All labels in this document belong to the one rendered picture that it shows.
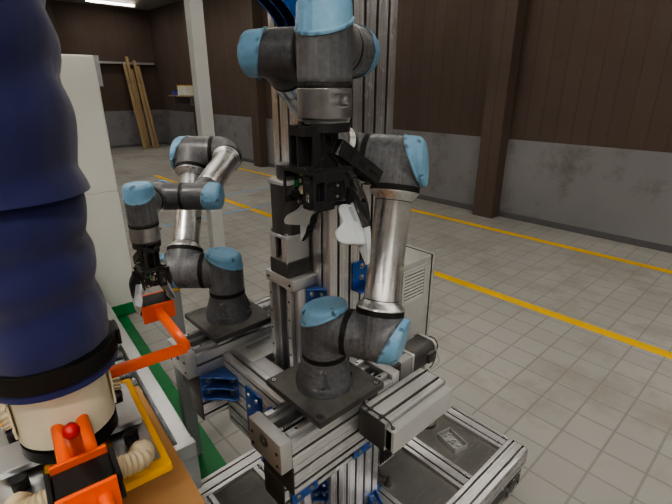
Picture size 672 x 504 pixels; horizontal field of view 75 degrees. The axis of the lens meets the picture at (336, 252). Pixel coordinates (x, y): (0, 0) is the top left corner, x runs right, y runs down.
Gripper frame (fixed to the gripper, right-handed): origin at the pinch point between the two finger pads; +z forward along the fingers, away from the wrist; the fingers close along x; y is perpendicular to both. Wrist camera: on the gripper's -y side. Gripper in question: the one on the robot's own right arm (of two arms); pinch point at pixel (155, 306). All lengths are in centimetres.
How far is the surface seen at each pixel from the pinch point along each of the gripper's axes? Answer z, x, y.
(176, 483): 24.1, -10.3, 39.6
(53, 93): -57, -18, 37
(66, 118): -53, -17, 36
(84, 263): -29, -18, 37
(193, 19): -111, 132, -289
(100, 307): -19.8, -17.2, 35.0
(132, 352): 59, 5, -80
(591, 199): 74, 553, -115
